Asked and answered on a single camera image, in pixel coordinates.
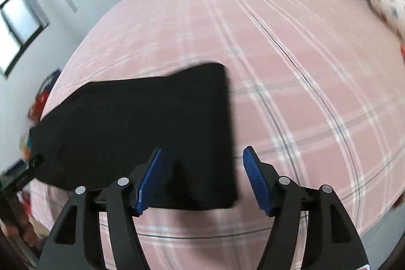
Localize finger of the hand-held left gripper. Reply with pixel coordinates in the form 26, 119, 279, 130
16, 154, 44, 185

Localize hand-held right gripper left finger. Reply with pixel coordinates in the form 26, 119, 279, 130
38, 147, 163, 270

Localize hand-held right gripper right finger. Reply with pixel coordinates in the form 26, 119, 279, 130
242, 146, 369, 270

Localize black pants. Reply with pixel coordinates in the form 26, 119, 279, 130
29, 62, 238, 211

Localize red gift bag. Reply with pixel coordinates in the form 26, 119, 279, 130
28, 93, 49, 120

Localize pink plaid bed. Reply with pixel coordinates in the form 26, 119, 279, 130
19, 0, 405, 270

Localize dark framed window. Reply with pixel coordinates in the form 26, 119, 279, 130
0, 0, 49, 77

